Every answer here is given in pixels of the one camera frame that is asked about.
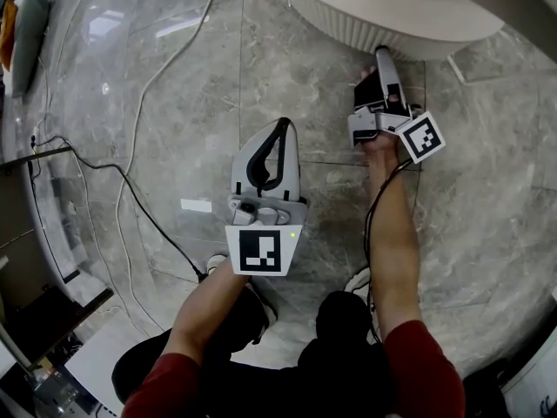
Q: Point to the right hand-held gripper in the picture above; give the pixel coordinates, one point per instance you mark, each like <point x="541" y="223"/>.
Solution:
<point x="420" y="137"/>

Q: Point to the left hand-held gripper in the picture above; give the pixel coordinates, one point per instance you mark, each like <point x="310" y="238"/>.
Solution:
<point x="261" y="251"/>

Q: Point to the person's right forearm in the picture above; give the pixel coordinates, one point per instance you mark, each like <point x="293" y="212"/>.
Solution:
<point x="391" y="242"/>

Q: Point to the person's left forearm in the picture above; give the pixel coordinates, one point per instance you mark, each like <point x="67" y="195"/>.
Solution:
<point x="209" y="307"/>

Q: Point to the round glass coffee table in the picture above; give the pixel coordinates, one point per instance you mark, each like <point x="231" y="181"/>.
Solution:
<point x="413" y="2"/>

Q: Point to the person's right hand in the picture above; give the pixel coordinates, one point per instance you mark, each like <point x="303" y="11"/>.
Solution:
<point x="368" y="73"/>

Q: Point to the person's left white shoe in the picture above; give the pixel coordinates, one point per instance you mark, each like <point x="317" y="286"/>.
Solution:
<point x="215" y="264"/>

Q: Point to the person's white shoe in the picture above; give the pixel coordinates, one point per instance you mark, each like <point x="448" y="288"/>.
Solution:
<point x="215" y="264"/>
<point x="357" y="279"/>

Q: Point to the person's right white shoe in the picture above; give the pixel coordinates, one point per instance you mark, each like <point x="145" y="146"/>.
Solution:
<point x="357" y="279"/>

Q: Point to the person's black trousers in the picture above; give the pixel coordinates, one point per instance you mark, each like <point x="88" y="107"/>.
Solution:
<point x="313" y="377"/>

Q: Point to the black desk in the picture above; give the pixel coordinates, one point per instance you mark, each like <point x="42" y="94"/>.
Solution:
<point x="26" y="255"/>

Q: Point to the low white cabinet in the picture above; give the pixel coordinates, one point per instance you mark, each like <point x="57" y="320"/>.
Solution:
<point x="95" y="364"/>

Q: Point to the person's red shirt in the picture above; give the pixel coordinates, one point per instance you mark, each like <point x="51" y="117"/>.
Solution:
<point x="426" y="372"/>

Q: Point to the white bean bag chair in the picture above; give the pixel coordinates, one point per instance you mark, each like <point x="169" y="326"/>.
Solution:
<point x="30" y="37"/>

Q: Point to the orange pillow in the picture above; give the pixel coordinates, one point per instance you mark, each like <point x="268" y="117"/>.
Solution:
<point x="8" y="33"/>

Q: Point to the black bag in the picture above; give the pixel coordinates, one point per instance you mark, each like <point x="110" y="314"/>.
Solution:
<point x="483" y="390"/>

